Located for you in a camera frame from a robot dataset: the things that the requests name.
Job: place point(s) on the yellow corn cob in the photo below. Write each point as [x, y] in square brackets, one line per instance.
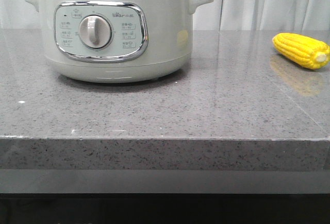
[305, 51]

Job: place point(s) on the pale green electric cooking pot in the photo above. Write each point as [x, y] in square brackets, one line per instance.
[116, 41]

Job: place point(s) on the white curtain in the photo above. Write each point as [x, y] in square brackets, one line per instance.
[219, 15]

